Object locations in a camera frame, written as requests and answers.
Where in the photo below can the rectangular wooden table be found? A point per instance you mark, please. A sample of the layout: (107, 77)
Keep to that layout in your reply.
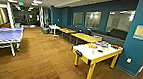
(86, 37)
(67, 30)

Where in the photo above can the interior glass window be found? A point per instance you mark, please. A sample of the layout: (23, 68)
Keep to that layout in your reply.
(121, 21)
(93, 20)
(78, 18)

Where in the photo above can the white round table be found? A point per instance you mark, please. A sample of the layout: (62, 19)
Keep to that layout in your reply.
(54, 26)

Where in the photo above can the grey bin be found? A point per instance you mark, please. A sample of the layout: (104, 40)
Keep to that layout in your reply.
(45, 30)

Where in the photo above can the dark grey sofa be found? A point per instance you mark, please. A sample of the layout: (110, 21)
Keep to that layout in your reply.
(116, 33)

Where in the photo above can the white pillar outlet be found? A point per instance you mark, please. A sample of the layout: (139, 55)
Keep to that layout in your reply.
(129, 60)

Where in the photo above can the green exit sign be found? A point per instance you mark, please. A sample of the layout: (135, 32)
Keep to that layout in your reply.
(20, 3)

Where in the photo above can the blue ping pong table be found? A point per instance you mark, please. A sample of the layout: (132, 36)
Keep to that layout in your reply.
(2, 34)

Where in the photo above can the yellow pillar sign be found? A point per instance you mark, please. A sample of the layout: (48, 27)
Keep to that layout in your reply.
(141, 32)

